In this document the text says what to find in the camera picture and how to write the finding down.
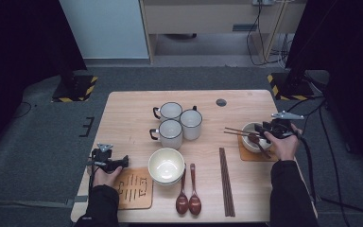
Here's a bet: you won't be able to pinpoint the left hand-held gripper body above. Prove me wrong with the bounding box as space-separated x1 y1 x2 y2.
88 143 118 174

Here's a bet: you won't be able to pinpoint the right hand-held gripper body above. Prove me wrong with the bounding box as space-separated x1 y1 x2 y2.
263 110 306 140

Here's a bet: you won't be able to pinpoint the dark red wooden spoon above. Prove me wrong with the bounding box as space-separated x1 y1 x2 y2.
175 163 190 216
188 163 202 217
247 132 272 160

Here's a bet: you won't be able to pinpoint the cream ceramic bowl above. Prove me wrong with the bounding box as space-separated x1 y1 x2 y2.
152 176 183 186
240 122 273 154
147 147 186 184

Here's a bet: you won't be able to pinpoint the wooden cut-pattern trivet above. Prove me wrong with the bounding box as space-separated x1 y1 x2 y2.
112 166 154 211
236 135 280 163

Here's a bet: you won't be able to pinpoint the bundle of brown chopsticks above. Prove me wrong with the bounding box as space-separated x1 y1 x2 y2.
218 147 236 218

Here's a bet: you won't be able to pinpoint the white ribbed mug black rim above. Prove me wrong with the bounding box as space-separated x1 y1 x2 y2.
179 105 203 141
152 101 183 124
148 118 183 149

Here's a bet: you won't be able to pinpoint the person's left hand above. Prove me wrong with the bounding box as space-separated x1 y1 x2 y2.
91 165 124 189

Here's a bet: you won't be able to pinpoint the person's right hand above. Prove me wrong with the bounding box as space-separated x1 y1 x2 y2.
263 123 303 162

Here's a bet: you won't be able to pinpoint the black yellow striped stand base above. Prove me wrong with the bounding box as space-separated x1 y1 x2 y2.
267 72 316 101
51 74 99 103

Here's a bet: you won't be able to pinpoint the black curtain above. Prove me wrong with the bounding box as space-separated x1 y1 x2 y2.
284 0 363 183
0 0 88 162

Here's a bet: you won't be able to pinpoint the light wooden desk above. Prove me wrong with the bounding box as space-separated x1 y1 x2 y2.
138 0 307 65

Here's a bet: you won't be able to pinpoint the white power strip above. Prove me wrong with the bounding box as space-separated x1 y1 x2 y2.
251 0 277 7

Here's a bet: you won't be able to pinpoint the white cabinet panel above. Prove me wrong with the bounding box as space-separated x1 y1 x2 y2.
59 0 149 60

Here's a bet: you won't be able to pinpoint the looped black floor cable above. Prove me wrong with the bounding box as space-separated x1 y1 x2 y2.
278 96 326 147

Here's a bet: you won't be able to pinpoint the right hand-held gripper cable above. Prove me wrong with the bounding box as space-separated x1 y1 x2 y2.
294 131 319 206

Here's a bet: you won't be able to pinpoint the long black floor cable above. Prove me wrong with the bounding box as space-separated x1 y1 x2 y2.
318 100 354 227

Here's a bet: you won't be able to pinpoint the thin black floor cable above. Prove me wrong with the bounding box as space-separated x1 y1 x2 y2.
11 101 38 120

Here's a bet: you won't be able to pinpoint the black hanging cables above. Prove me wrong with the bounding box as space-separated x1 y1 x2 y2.
245 0 296 68

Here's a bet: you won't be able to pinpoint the grey desk drawer handle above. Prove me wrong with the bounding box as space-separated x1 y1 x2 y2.
232 23 259 33

